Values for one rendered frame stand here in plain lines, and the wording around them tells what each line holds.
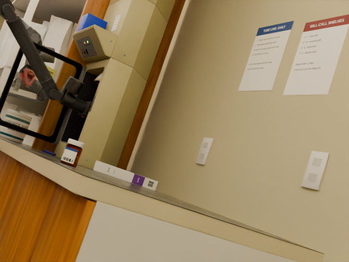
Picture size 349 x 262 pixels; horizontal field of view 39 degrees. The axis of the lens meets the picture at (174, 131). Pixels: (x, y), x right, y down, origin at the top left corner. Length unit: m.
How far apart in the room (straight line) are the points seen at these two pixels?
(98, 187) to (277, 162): 0.80
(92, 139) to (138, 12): 0.59
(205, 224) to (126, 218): 0.19
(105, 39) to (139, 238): 1.21
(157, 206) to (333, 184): 0.59
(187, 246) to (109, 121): 1.09
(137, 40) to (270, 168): 0.86
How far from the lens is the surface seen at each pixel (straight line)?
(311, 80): 1.67
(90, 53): 2.26
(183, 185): 2.07
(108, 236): 1.02
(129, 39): 2.15
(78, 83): 2.16
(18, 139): 2.67
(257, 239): 1.22
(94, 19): 2.31
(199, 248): 1.13
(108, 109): 2.10
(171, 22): 2.67
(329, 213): 1.44
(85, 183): 0.98
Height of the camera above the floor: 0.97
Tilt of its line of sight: 7 degrees up
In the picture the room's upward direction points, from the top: 19 degrees clockwise
